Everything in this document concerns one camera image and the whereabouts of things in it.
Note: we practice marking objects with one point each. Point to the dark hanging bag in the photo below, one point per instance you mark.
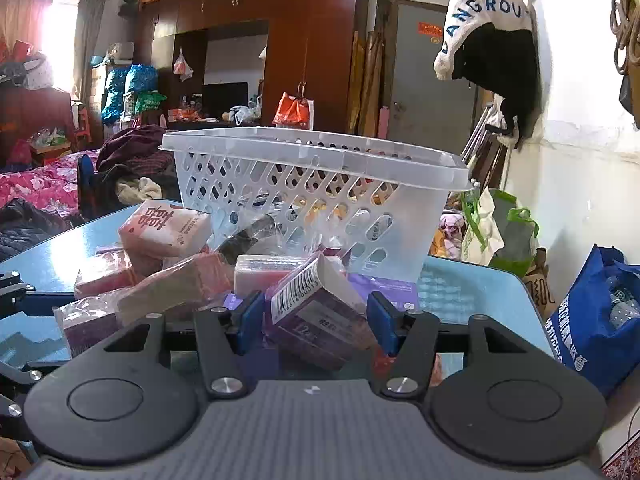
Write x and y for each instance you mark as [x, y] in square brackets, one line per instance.
[631, 100]

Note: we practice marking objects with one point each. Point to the pink board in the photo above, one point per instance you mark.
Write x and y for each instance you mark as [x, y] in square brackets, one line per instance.
[383, 122]

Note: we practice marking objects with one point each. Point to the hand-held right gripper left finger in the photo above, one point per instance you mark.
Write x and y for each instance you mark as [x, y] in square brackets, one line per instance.
[250, 321]

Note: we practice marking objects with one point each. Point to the maroon clothes pile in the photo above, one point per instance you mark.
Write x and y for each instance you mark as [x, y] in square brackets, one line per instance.
[132, 147]

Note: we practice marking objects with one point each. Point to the blue patterned sacks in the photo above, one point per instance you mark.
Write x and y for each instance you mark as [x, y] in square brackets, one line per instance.
[125, 90]

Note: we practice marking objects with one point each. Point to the pink curtain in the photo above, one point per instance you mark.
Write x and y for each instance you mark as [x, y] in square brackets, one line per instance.
[25, 20]

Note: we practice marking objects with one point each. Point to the dark red wooden wardrobe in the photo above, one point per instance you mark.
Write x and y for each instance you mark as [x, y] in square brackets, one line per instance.
[310, 35]

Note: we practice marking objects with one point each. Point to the grey door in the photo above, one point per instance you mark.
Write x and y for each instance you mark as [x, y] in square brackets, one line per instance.
[425, 90]

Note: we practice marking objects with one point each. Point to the orange plastic bag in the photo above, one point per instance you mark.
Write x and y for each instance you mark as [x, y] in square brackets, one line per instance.
[292, 110]

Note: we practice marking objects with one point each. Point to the clear plastic bag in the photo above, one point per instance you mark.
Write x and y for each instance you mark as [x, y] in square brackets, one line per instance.
[250, 240]

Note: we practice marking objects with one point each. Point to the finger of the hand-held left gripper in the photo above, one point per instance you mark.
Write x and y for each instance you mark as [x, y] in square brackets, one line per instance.
[17, 377]
[12, 290]

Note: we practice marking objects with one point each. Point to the brown paper bag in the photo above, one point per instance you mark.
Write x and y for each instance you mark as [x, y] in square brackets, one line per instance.
[540, 285]

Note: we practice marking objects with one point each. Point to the purple wrapped tissue pack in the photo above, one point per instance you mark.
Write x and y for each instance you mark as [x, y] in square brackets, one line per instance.
[85, 327]

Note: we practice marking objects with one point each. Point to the lilac packet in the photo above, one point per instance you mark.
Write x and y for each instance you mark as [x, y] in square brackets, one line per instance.
[382, 287]

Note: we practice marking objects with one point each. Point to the grey curtain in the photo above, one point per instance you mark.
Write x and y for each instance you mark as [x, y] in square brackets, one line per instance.
[90, 45]

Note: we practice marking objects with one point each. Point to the pink floral blanket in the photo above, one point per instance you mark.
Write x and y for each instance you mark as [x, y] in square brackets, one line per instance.
[45, 185]

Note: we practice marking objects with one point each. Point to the wooden boards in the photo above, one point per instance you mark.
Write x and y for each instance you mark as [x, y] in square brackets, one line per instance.
[365, 85]

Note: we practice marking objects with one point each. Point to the purple box with barcode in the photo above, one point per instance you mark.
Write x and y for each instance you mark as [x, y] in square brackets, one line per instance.
[315, 320]

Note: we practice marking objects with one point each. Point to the black television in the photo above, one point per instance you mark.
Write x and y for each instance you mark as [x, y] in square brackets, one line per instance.
[225, 102]

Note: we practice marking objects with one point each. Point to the white hanging plastic bag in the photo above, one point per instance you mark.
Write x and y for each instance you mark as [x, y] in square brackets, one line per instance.
[182, 66]

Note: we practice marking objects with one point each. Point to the black hanging garment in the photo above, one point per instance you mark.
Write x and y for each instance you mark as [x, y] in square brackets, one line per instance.
[510, 75]

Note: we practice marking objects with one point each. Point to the dark padded jacket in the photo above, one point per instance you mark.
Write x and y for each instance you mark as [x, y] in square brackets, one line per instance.
[25, 230]

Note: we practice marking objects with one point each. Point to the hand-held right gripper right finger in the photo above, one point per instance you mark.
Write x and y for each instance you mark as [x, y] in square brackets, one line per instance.
[382, 324]

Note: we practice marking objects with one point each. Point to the green and white bag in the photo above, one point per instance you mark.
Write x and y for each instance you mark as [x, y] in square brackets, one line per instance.
[515, 240]

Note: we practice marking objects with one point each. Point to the white crumpled plastic bag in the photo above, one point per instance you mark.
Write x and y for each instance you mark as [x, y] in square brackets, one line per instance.
[247, 114]

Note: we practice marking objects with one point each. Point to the red stool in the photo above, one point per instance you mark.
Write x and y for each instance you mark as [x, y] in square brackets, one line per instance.
[83, 125]

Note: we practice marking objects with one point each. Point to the white plastic basket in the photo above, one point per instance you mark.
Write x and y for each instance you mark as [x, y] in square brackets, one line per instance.
[320, 180]

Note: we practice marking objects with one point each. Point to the blue chair back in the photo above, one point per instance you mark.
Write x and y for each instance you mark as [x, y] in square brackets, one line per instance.
[86, 185]

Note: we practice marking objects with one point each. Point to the blue shopping bag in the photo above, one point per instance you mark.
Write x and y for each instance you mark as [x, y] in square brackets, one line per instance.
[585, 325]

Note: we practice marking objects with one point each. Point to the pink and white tissue pack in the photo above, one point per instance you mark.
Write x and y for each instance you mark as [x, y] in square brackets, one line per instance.
[165, 230]

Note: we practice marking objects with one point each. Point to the metal folding rack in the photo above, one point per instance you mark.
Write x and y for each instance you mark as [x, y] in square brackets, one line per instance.
[482, 130]

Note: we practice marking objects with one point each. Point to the red door sticker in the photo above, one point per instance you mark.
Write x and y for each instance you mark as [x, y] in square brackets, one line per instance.
[430, 29]

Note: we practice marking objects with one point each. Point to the cream cloth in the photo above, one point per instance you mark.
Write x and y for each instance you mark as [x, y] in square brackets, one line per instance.
[140, 190]

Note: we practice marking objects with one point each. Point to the green printed sack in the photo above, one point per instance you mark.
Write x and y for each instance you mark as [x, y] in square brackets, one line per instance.
[150, 102]

